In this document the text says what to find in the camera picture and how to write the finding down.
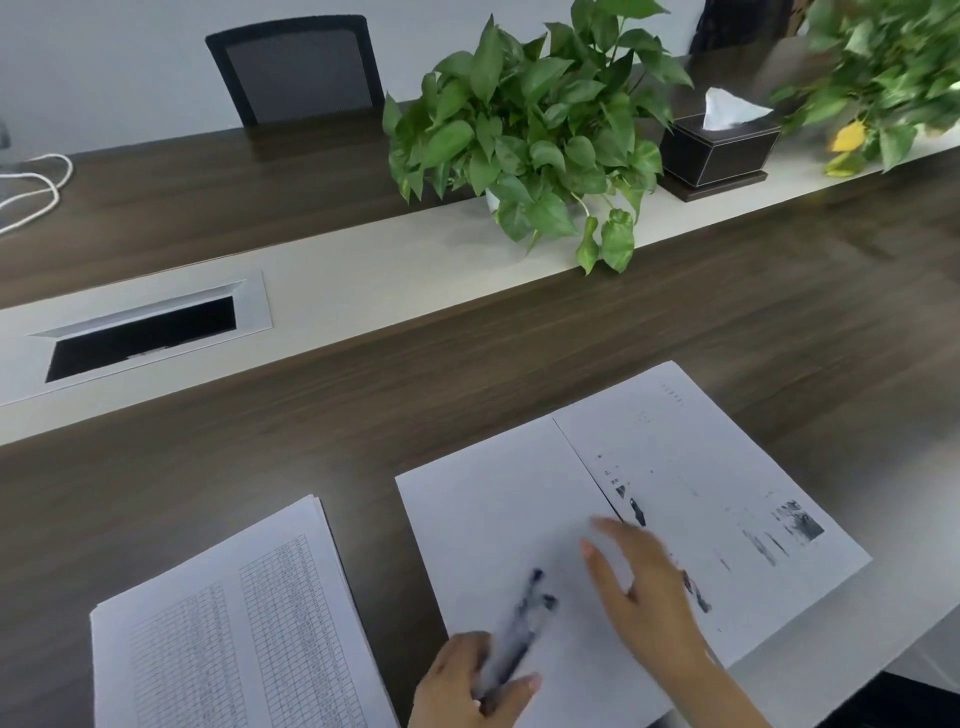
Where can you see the person's right thumb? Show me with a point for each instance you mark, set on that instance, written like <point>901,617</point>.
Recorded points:
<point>602,574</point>

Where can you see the person's right hand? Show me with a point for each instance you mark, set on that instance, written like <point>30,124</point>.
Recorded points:
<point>656,607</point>

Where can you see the person's left thumb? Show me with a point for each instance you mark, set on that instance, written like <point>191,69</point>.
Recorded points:
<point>514,690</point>

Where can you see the black leather tissue box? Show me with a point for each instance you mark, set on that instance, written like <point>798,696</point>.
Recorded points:
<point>716,154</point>

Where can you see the dark chair seat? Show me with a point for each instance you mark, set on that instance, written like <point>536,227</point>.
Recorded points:
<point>900,705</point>

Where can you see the black pen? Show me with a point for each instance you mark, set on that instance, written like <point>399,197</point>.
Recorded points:
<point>525,619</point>

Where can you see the person's left hand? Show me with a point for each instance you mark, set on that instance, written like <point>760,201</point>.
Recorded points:
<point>442,686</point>

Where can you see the person's right forearm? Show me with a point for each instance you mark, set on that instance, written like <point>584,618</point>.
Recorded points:
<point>716,694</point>

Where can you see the printed white paper sheet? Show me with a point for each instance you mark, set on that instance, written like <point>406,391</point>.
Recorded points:
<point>697,480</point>

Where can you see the black mesh office chair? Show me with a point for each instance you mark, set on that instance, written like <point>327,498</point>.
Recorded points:
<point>300,75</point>

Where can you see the dark office chair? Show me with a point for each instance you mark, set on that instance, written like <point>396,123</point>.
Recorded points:
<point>739,26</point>

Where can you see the white tissue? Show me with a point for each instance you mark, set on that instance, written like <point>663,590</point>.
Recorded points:
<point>731,109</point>

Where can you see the blank white paper sheet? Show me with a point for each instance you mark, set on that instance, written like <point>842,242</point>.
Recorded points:
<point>510,517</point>

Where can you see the green plant with yellow leaf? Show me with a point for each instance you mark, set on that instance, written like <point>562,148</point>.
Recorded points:
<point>885,67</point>

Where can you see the green pothos plant white pot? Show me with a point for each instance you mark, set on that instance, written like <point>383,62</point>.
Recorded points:
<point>525,127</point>

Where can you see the stack of table-printed papers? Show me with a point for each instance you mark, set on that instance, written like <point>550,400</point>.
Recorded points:
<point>247,630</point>

